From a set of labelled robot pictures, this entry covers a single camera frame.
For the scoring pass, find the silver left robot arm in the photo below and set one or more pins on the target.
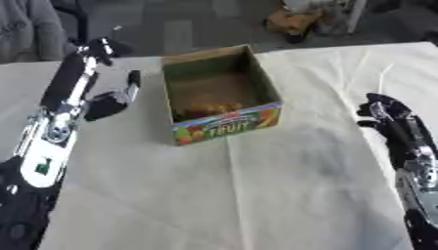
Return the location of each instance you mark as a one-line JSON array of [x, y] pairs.
[[43, 156]]

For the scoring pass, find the cardboard box with fruit print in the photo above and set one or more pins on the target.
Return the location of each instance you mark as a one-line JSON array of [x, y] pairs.
[[222, 97]]

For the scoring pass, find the yellow and dark objects pile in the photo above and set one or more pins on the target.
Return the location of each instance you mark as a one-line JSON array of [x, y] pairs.
[[211, 109]]

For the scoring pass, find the brown bag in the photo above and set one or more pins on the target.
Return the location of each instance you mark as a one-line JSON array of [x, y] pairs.
[[293, 21]]

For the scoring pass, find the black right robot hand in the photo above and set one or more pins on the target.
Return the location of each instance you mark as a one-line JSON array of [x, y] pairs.
[[393, 120]]

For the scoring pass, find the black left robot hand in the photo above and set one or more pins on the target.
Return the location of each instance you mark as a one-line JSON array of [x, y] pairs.
[[65, 81]]

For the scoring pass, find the white furniture leg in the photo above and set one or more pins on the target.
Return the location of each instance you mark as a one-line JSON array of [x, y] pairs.
[[353, 14]]

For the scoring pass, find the person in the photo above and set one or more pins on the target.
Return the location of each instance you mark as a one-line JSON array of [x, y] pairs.
[[28, 29]]

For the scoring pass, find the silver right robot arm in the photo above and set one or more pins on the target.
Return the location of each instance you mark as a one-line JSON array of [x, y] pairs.
[[419, 195]]

